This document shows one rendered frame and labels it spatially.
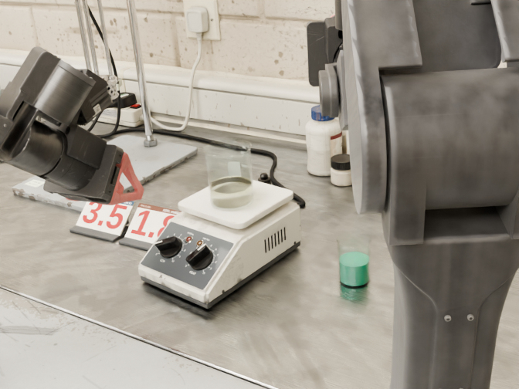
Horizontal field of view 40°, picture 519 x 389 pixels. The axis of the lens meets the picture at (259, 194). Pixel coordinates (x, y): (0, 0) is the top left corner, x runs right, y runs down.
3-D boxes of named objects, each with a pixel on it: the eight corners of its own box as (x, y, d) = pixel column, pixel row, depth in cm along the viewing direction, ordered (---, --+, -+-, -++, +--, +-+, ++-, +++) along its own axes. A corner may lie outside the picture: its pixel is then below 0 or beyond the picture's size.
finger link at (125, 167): (121, 167, 96) (72, 142, 88) (162, 170, 92) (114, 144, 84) (106, 215, 94) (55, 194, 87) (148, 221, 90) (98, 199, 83)
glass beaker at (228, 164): (200, 204, 98) (194, 146, 95) (239, 191, 101) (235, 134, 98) (226, 221, 93) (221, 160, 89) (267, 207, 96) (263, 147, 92)
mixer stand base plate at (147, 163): (89, 214, 117) (88, 208, 117) (9, 192, 127) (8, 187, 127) (200, 151, 139) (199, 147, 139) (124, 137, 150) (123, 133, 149)
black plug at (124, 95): (117, 111, 153) (116, 102, 153) (103, 109, 156) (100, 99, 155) (139, 102, 159) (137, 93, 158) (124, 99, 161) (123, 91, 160)
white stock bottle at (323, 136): (308, 177, 124) (305, 115, 119) (306, 164, 130) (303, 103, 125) (344, 175, 124) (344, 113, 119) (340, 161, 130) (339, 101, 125)
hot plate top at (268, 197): (240, 231, 91) (239, 224, 91) (174, 209, 98) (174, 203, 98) (296, 197, 99) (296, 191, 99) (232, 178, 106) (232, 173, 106)
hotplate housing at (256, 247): (208, 313, 89) (201, 257, 85) (137, 282, 97) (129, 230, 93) (313, 240, 104) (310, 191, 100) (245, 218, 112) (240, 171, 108)
